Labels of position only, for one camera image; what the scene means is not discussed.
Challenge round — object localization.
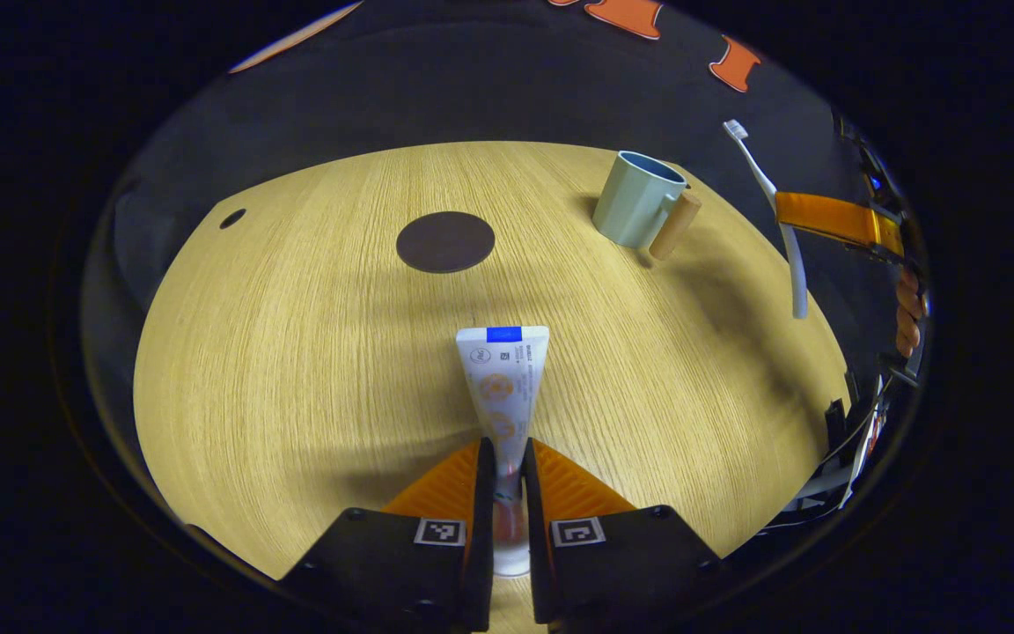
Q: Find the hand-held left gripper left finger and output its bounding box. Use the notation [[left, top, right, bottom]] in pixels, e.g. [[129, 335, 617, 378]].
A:
[[278, 438, 497, 633]]

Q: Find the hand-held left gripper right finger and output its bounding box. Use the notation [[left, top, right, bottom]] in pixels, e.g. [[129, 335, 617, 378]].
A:
[[520, 438, 724, 626]]

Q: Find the white toothbrush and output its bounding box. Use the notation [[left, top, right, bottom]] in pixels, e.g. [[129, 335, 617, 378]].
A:
[[724, 120, 809, 320]]

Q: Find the pale green cup wooden handle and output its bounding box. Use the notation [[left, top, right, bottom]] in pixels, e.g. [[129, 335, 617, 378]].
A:
[[592, 151, 703, 262]]

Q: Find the white toothpaste tube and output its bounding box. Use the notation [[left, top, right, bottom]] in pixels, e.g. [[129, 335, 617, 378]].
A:
[[456, 326, 550, 578]]

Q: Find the dark brown round coaster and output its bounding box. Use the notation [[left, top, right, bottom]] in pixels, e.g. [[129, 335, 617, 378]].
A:
[[396, 211, 496, 274]]

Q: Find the black backdrop cloth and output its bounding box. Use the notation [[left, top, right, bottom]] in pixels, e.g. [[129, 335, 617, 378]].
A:
[[80, 0, 926, 547]]

